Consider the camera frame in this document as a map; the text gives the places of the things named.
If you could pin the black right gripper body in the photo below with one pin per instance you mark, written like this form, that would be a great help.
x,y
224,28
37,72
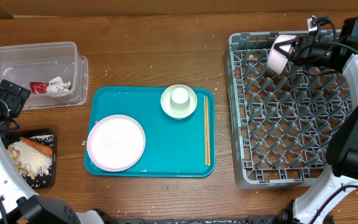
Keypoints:
x,y
316,56

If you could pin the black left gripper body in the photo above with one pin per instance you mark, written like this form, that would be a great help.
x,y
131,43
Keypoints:
x,y
9,100

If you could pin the red snack wrapper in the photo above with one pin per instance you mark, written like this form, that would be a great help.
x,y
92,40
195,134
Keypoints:
x,y
38,87

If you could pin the white tissue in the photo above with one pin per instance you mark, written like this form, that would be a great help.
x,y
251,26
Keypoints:
x,y
57,85

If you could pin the pile of peanut shells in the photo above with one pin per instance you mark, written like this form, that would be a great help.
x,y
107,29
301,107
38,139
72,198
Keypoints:
x,y
17,161

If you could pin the orange carrot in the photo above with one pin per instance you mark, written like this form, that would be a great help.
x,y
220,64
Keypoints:
x,y
43,149

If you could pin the pile of white rice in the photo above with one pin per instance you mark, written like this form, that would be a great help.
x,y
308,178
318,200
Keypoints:
x,y
31,157

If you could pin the wooden chopstick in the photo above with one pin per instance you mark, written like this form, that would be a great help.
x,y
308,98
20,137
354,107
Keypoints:
x,y
205,131
208,157

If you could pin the large white plate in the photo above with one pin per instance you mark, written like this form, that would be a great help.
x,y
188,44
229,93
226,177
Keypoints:
x,y
116,143

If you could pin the white upside-down cup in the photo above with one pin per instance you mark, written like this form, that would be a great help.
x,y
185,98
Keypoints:
x,y
180,96

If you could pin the white bowl with cup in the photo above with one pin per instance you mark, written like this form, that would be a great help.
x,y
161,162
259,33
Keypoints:
x,y
178,111

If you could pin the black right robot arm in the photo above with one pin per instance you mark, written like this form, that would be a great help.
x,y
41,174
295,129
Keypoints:
x,y
340,176

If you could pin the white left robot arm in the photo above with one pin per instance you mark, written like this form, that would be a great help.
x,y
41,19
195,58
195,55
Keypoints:
x,y
18,201

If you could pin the black waste tray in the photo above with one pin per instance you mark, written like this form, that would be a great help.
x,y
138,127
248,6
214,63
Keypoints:
x,y
36,169

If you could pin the clear plastic bin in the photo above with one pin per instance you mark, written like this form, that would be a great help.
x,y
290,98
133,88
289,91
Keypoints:
x,y
43,63

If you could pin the grey plastic dish rack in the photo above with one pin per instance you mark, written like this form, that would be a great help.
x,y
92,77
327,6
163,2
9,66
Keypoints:
x,y
281,124

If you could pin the teal plastic tray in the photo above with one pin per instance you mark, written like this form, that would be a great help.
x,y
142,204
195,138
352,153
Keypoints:
x,y
174,147

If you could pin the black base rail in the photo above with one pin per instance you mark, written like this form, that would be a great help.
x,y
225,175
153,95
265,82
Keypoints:
x,y
254,219

